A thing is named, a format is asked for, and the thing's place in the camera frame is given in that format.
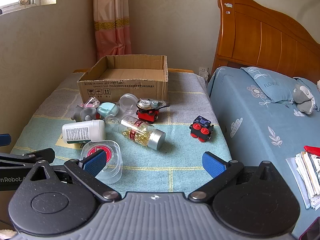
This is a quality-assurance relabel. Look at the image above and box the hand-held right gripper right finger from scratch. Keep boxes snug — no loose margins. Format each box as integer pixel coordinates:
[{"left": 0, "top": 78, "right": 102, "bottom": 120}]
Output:
[{"left": 188, "top": 152, "right": 283, "bottom": 203}]

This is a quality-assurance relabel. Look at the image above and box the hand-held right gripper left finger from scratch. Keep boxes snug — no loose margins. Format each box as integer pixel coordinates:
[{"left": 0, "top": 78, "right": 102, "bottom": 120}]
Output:
[{"left": 30, "top": 149, "right": 122, "bottom": 203}]

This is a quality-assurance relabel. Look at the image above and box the clear square container red label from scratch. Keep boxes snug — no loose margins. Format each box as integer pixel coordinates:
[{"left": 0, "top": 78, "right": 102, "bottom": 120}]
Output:
[{"left": 80, "top": 140, "right": 123, "bottom": 185}]

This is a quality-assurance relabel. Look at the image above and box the white pill bottle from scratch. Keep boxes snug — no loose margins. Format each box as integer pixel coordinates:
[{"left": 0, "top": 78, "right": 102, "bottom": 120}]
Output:
[{"left": 62, "top": 119, "right": 106, "bottom": 144}]

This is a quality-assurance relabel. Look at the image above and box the grey toy figure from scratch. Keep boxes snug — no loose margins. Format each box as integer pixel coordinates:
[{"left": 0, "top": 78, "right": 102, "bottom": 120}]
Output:
[{"left": 71, "top": 105, "right": 102, "bottom": 122}]

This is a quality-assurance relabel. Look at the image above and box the mint green round case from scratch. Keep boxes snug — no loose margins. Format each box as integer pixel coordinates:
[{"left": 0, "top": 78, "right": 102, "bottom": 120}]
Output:
[{"left": 97, "top": 102, "right": 119, "bottom": 117}]

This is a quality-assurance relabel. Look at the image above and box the small white cube block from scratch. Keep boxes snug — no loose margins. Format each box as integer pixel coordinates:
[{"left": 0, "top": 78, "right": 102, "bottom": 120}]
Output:
[{"left": 82, "top": 96, "right": 100, "bottom": 109}]

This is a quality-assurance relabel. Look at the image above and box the cardboard box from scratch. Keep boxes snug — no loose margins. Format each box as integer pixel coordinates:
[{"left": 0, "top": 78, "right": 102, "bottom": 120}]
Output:
[{"left": 77, "top": 54, "right": 169, "bottom": 105}]

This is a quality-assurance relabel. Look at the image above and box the yellow paper note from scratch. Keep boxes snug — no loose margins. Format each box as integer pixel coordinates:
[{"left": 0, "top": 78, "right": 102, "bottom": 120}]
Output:
[{"left": 55, "top": 133, "right": 87, "bottom": 151}]

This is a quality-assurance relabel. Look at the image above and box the blue floral bed sheet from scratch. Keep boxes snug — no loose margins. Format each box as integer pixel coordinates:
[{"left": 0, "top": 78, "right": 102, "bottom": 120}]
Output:
[{"left": 207, "top": 66, "right": 320, "bottom": 240}]

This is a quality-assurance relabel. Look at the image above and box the clear plastic jar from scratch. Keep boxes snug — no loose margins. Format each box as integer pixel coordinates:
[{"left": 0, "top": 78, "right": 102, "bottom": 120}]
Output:
[{"left": 117, "top": 93, "right": 140, "bottom": 115}]

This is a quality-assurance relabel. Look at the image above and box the red black penguin toy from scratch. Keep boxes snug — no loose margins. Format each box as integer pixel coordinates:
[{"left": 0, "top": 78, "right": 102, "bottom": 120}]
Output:
[{"left": 136, "top": 109, "right": 160, "bottom": 123}]

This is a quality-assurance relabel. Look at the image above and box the clear correction tape dispenser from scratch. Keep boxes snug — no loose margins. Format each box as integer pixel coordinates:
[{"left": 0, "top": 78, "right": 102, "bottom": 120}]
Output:
[{"left": 136, "top": 99, "right": 171, "bottom": 111}]

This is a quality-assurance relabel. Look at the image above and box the stack of papers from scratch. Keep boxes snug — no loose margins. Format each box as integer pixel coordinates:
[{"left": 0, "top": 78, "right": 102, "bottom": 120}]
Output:
[{"left": 286, "top": 151, "right": 320, "bottom": 209}]

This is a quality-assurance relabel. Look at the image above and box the blue floral pillow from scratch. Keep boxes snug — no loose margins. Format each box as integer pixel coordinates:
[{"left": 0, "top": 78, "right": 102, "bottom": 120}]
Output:
[{"left": 240, "top": 66, "right": 300, "bottom": 104}]

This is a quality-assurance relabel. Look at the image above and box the grey plush toy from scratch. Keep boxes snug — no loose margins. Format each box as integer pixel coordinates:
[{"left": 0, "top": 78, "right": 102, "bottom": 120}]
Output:
[{"left": 292, "top": 84, "right": 317, "bottom": 115}]

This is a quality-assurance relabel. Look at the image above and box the dark red phone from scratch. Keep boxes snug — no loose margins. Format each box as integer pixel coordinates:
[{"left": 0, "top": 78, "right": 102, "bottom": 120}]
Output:
[{"left": 299, "top": 216, "right": 320, "bottom": 240}]

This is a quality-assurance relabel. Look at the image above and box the pink curtain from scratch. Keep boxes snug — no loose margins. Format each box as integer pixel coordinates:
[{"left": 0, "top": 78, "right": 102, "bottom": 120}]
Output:
[{"left": 93, "top": 0, "right": 132, "bottom": 61}]

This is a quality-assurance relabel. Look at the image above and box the wooden headboard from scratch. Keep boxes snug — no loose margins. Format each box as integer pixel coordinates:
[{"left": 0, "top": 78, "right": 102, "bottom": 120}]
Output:
[{"left": 212, "top": 0, "right": 320, "bottom": 84}]

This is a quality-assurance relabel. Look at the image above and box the white wall socket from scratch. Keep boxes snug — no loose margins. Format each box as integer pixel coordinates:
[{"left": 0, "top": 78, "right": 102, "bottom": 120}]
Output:
[{"left": 198, "top": 67, "right": 209, "bottom": 82}]

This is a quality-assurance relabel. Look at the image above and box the red plastic handle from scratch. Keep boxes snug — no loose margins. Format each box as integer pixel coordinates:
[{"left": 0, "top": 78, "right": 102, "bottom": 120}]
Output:
[{"left": 303, "top": 145, "right": 320, "bottom": 156}]

